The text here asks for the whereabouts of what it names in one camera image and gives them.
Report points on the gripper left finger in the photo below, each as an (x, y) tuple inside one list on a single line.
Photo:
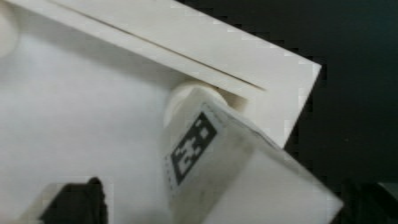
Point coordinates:
[(70, 205)]

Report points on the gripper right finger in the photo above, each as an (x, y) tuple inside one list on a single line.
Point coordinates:
[(376, 203)]

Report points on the white leg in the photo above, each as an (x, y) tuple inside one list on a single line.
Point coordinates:
[(235, 181)]

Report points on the white square tabletop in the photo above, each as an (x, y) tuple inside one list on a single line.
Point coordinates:
[(104, 60)]

